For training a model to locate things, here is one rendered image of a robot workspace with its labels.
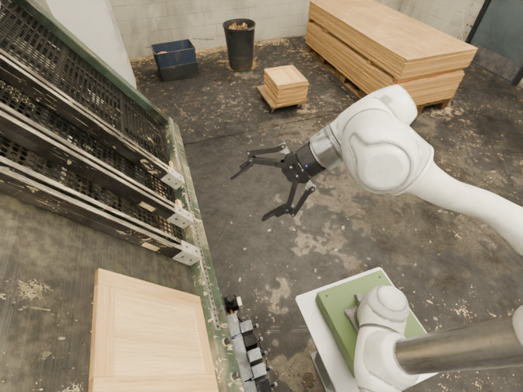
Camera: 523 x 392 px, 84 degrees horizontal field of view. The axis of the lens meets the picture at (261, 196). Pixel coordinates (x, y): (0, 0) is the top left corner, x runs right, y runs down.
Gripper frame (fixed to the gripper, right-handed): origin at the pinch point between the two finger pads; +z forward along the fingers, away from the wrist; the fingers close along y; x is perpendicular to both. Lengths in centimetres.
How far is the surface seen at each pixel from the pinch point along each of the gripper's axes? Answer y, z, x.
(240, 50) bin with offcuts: 129, 83, -410
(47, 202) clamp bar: 33, 55, 6
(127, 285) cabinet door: -3, 57, 4
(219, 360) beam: -48, 55, -2
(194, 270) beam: -22, 66, -32
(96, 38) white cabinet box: 219, 185, -267
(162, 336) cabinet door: -24, 56, 7
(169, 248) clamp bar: -5, 60, -24
